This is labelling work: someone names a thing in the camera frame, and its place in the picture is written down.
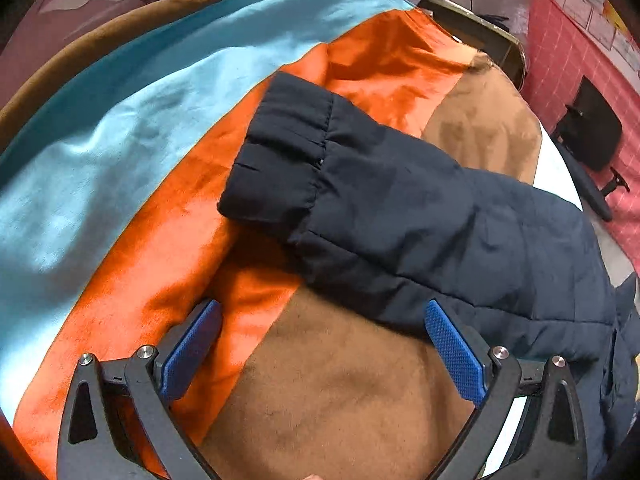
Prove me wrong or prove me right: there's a black office chair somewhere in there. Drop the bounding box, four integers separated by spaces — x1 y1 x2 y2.
550 76 631 222

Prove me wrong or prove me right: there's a white bed sheet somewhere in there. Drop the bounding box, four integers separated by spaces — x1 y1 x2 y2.
532 125 583 211

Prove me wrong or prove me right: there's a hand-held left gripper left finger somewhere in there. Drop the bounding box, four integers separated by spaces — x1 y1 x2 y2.
56 299 223 480

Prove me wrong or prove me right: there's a blue orange brown striped blanket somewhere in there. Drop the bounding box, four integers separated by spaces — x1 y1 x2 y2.
0 0 543 480

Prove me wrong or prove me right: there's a navy puffer jacket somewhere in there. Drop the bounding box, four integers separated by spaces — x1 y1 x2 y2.
217 71 640 480

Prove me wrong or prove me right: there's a dark side table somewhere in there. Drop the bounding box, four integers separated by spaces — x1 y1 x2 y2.
415 0 528 91

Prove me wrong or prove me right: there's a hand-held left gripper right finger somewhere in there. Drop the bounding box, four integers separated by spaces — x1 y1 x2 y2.
424 299 588 480

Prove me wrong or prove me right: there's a pink grid wall cloth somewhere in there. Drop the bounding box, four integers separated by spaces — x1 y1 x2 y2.
520 0 640 276

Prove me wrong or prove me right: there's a row of wall papers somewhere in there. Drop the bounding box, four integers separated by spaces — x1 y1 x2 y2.
562 0 640 72

